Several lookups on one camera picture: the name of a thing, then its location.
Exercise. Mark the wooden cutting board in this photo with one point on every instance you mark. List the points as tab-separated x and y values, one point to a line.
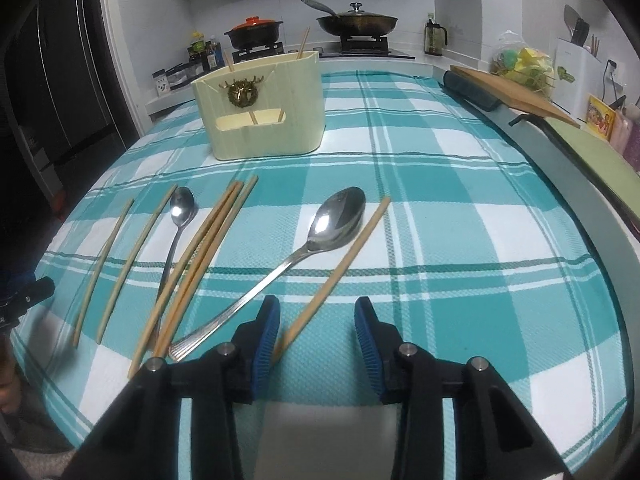
520	92

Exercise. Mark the large steel spoon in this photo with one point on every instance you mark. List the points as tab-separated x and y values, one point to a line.
337	220

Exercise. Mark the black clay pot orange lid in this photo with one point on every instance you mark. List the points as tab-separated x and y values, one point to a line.
252	32

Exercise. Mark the black kitchen spatula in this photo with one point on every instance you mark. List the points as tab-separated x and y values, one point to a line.
575	22

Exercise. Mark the white wall socket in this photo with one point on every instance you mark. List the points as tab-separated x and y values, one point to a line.
611	71

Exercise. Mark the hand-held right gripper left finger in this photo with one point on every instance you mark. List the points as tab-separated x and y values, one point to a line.
266	340

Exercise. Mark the teal white plaid tablecloth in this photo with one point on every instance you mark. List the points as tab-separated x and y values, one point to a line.
450	240

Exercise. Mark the green capped sauce bottle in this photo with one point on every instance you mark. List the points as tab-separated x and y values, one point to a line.
197	55

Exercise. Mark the colourful printed packet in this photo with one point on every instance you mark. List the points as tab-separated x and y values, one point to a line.
600	117

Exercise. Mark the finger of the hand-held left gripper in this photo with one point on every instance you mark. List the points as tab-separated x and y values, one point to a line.
30	296

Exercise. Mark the white knife block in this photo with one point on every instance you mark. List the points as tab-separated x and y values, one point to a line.
575	80

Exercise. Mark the plastic bag of colourful sponges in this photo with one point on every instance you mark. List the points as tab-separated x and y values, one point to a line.
522	65

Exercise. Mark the black gas stove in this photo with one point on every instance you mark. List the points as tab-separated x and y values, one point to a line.
360	45

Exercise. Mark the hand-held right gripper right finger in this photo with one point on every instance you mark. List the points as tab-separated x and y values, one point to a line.
367	345

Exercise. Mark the dark glass kettle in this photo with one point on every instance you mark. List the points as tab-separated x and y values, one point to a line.
433	40

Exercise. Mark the black refrigerator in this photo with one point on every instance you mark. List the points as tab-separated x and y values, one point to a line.
55	60

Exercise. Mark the black wok with glass lid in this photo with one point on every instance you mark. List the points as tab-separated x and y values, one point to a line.
357	22

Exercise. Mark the dark sauce bottle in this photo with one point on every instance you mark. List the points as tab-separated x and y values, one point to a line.
215	54

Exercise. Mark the cream ribbed utensil holder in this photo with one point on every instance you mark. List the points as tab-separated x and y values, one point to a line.
265	110

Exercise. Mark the pale green chopstick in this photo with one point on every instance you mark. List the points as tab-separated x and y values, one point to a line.
103	272
137	264

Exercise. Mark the small steel spoon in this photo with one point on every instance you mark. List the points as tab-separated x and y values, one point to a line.
182	207

